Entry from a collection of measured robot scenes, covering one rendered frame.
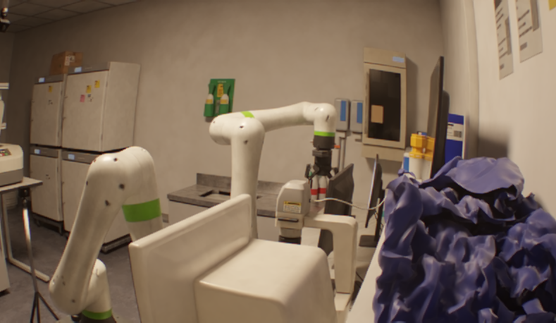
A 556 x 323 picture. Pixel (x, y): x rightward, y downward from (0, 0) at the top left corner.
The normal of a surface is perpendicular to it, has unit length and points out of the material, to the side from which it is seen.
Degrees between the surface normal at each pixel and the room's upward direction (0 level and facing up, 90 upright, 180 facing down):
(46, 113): 90
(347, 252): 90
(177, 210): 90
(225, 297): 90
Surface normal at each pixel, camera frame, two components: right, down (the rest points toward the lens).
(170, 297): 0.80, 0.09
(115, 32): -0.28, 0.11
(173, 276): 0.89, -0.05
